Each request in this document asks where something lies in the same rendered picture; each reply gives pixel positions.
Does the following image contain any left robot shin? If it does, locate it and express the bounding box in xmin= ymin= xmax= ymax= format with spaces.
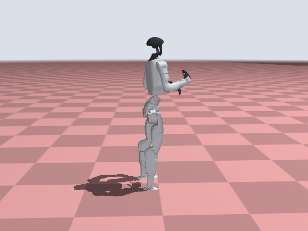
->
xmin=139 ymin=146 xmax=151 ymax=178

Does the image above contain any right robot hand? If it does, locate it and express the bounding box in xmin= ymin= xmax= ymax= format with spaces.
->
xmin=182 ymin=70 xmax=191 ymax=79

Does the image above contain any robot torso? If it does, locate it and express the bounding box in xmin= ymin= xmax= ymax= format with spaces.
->
xmin=143 ymin=57 xmax=165 ymax=116

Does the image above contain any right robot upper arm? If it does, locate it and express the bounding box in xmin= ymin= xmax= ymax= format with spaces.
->
xmin=156 ymin=61 xmax=171 ymax=93

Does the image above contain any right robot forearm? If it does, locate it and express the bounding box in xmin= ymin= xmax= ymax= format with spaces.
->
xmin=167 ymin=76 xmax=191 ymax=91

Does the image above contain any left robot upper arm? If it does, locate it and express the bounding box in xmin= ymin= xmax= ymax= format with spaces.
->
xmin=143 ymin=64 xmax=147 ymax=89

